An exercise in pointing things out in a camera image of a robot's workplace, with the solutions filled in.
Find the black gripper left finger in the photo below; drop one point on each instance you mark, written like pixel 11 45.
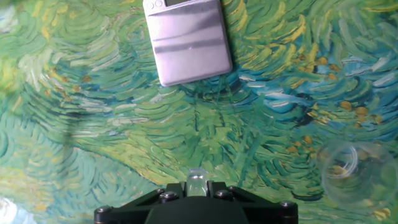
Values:
pixel 124 214

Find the clear plastic cup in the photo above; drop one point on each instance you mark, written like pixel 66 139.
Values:
pixel 357 193

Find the silver digital pocket scale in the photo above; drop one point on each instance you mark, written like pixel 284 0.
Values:
pixel 189 46

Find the green blue painted tablecloth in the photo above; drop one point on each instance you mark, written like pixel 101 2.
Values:
pixel 93 93

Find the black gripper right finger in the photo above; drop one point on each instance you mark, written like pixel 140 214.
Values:
pixel 270 214

